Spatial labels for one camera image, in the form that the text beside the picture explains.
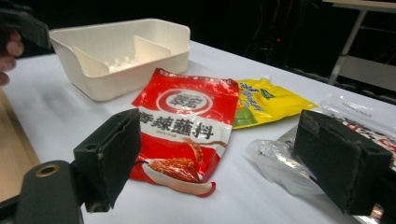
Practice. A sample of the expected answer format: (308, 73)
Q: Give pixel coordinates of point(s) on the red seasoning packet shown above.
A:
(186, 124)

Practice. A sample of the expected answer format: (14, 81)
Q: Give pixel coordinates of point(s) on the white table mat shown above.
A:
(56, 115)

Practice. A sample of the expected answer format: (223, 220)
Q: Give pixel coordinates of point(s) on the yellow sauce pouch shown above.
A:
(274, 104)

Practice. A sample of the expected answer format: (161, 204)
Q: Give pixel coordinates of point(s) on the clear seaweed packet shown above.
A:
(277, 161)

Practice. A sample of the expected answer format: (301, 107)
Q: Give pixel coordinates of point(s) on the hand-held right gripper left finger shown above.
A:
(107, 158)

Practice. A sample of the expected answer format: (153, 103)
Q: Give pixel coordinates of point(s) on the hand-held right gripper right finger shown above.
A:
(342, 165)

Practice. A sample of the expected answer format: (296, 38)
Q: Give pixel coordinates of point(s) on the white metal desk frame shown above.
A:
(364, 68)

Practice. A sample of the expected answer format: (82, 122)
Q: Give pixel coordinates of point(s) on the white plastic storage box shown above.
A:
(102, 81)

